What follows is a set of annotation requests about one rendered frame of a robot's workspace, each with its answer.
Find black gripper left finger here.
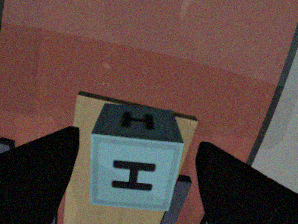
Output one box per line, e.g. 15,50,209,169
0,127,80,224

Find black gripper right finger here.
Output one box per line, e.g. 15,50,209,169
196,141,298,224

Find light blue cube with black h label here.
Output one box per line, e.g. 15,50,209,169
89,104,184,212

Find grey flat strip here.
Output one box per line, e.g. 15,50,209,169
245,85,298,193

